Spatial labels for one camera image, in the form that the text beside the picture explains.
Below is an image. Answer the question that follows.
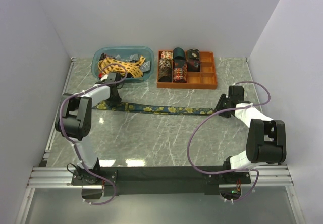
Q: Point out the red striped rolled tie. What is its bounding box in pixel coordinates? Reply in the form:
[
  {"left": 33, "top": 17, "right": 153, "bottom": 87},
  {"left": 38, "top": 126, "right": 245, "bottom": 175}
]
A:
[{"left": 173, "top": 68, "right": 187, "bottom": 83}]

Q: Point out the purple cable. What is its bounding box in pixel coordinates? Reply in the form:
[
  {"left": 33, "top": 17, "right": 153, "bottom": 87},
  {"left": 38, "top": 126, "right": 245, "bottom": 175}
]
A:
[
  {"left": 58, "top": 63, "right": 128, "bottom": 205},
  {"left": 188, "top": 81, "right": 272, "bottom": 203}
]

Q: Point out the dark tie in bin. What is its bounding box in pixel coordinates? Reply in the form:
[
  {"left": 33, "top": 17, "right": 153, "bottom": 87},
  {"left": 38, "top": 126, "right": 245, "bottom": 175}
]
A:
[{"left": 99, "top": 53, "right": 109, "bottom": 61}]

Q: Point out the black floral rolled tie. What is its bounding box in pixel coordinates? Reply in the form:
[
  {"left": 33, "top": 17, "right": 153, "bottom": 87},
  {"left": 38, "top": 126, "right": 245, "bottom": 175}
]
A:
[{"left": 186, "top": 48, "right": 200, "bottom": 61}]

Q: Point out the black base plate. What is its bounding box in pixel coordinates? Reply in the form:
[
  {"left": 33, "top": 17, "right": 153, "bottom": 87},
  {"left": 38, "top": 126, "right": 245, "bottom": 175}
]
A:
[{"left": 72, "top": 166, "right": 252, "bottom": 197}]

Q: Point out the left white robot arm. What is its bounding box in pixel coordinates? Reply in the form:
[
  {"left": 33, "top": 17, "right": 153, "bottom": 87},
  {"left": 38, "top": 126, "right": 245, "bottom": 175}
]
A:
[{"left": 55, "top": 72, "right": 123, "bottom": 185}]

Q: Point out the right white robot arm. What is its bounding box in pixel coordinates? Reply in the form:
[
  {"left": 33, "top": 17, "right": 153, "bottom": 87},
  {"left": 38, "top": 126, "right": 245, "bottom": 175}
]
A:
[{"left": 214, "top": 85, "right": 287, "bottom": 183}]

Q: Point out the orange divided tray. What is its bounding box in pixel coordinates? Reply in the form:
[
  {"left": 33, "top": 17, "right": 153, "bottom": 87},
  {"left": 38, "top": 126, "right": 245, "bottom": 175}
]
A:
[{"left": 156, "top": 51, "right": 218, "bottom": 90}]

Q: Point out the blue floral tie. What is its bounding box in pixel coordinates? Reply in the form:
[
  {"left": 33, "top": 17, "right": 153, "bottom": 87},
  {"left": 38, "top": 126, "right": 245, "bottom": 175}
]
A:
[{"left": 92, "top": 101, "right": 214, "bottom": 116}]

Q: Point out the dark brown rolled tie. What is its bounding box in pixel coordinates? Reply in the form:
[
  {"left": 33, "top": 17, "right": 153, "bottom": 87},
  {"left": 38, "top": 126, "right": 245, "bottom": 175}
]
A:
[{"left": 158, "top": 67, "right": 172, "bottom": 82}]

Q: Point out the yellow patterned tie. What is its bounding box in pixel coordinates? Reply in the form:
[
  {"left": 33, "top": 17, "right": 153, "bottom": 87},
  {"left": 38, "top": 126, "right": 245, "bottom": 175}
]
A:
[{"left": 97, "top": 57, "right": 143, "bottom": 78}]

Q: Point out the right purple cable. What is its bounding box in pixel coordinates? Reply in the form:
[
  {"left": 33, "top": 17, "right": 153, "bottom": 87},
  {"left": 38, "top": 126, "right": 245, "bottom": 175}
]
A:
[{"left": 188, "top": 81, "right": 272, "bottom": 203}]

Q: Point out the dark red dotted rolled tie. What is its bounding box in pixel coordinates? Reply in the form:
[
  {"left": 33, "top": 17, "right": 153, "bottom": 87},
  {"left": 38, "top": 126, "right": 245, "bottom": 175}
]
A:
[{"left": 173, "top": 59, "right": 187, "bottom": 70}]

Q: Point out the blue plastic bin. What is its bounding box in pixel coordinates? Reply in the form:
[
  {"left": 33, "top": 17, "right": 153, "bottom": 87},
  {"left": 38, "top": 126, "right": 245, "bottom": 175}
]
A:
[{"left": 91, "top": 46, "right": 155, "bottom": 83}]

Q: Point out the teal rolled tie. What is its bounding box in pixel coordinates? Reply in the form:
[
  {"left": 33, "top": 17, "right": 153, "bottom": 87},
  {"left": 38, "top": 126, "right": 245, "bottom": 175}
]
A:
[{"left": 173, "top": 47, "right": 186, "bottom": 60}]

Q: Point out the red white rolled tie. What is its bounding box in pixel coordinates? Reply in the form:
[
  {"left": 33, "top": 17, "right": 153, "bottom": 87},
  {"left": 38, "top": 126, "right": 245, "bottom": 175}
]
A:
[{"left": 160, "top": 51, "right": 173, "bottom": 60}]

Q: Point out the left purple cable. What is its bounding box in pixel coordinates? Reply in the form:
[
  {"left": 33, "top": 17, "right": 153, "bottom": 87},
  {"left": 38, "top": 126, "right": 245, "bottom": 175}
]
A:
[{"left": 58, "top": 63, "right": 128, "bottom": 205}]

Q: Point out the brown patterned rolled tie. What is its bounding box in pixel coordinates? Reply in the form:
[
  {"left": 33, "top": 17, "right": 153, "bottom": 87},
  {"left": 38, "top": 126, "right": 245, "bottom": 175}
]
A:
[{"left": 158, "top": 58, "right": 172, "bottom": 69}]

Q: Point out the maroon rolled tie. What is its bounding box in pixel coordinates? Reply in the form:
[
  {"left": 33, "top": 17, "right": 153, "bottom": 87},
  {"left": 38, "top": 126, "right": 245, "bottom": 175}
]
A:
[{"left": 186, "top": 59, "right": 200, "bottom": 72}]

